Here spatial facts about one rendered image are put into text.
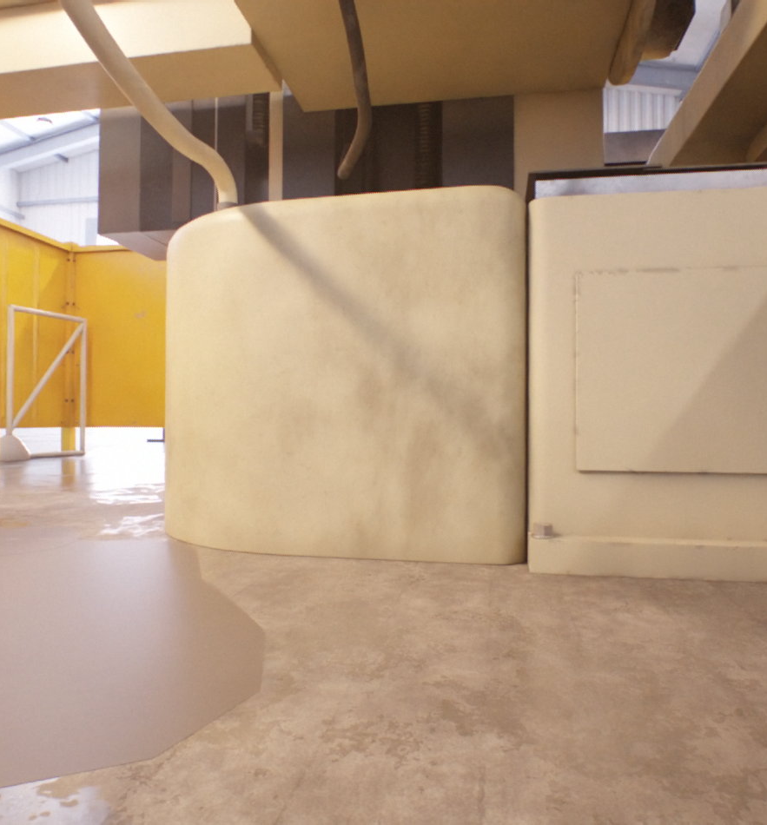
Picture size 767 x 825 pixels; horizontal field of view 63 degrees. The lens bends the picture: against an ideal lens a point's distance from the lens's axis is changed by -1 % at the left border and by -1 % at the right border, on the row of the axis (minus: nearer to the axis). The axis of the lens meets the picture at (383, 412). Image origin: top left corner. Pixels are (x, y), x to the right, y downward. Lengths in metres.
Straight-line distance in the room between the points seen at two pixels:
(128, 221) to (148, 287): 2.02
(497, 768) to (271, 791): 0.14
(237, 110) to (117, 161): 0.38
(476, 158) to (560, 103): 0.24
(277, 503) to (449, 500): 0.28
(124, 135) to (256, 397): 1.18
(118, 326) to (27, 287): 0.51
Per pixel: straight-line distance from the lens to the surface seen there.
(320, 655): 0.65
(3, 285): 3.85
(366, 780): 0.46
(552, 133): 1.76
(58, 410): 4.14
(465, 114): 1.78
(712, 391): 1.04
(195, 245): 1.21
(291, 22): 1.53
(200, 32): 1.61
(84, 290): 4.22
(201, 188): 1.91
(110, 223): 2.02
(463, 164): 1.73
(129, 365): 3.99
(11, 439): 3.68
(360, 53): 1.33
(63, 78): 1.80
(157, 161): 2.00
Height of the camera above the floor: 0.23
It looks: level
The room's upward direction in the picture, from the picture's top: straight up
